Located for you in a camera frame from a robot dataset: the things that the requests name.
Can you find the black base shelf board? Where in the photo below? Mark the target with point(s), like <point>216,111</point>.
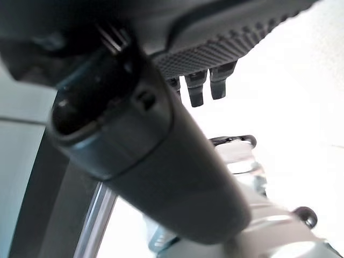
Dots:
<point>53,201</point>

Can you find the clear base shelf rail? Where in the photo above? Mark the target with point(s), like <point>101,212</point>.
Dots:
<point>94,223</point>

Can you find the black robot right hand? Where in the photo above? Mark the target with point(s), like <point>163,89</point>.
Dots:
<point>161,161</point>

